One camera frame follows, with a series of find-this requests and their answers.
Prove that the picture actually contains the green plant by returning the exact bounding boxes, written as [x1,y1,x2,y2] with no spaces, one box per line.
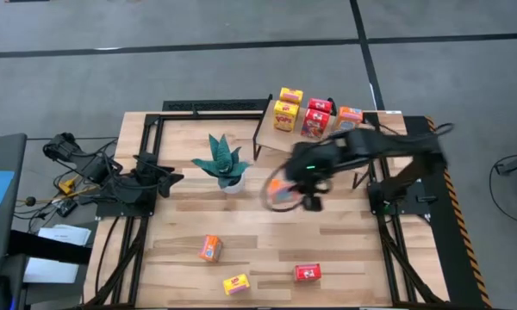
[191,133,253,195]

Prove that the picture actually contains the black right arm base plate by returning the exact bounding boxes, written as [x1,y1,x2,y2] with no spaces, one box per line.
[367,179,432,216]

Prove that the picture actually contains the red Froot Loops cereal box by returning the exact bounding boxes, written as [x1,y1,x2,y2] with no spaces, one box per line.
[300,108,331,140]
[306,97,333,115]
[293,263,322,283]

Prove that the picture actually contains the wooden shelf with black legs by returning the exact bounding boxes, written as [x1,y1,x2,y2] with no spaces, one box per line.
[252,93,379,190]

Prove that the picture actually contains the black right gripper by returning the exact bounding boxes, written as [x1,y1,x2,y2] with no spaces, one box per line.
[283,141,344,212]

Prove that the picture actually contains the black mat with hazard stripes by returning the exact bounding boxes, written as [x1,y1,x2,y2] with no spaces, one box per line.
[402,115,493,309]

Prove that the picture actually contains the orange Frosted Mini-Wheats cereal box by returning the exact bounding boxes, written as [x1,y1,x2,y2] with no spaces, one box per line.
[198,233,224,264]
[332,106,364,133]
[267,178,303,206]

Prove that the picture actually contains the black floor cable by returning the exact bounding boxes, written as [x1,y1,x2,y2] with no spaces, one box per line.
[489,152,517,226]

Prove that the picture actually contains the yellow Corn Pops cereal box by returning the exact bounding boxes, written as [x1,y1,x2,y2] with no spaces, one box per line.
[278,87,305,107]
[272,100,301,133]
[222,273,252,296]

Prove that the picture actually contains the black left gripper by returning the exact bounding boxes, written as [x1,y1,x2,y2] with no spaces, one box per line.
[133,163,185,199]

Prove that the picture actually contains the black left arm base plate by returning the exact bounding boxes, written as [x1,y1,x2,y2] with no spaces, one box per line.
[95,184,159,218]

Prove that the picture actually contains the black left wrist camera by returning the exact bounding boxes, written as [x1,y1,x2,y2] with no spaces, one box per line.
[136,151,159,167]

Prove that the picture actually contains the black beam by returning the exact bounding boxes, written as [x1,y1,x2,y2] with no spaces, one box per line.
[7,229,92,266]

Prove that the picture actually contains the dark grey panel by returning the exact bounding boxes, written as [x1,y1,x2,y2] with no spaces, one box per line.
[0,133,28,266]

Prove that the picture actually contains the black aluminium table frame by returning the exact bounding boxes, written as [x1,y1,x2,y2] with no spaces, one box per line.
[84,110,447,310]

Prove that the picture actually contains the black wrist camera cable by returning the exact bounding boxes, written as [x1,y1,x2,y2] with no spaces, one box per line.
[259,174,305,213]

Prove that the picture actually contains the small black device box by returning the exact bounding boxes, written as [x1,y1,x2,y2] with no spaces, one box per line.
[54,198,78,218]

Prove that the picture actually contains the black cable bundle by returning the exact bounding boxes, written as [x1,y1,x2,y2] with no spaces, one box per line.
[15,170,100,223]

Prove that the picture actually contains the yellow connector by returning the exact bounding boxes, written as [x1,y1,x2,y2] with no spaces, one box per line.
[58,175,79,195]

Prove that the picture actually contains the black perforated strip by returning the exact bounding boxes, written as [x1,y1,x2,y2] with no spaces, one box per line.
[162,99,271,113]

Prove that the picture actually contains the white paper sheets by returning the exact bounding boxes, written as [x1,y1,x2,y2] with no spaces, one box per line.
[23,223,92,284]

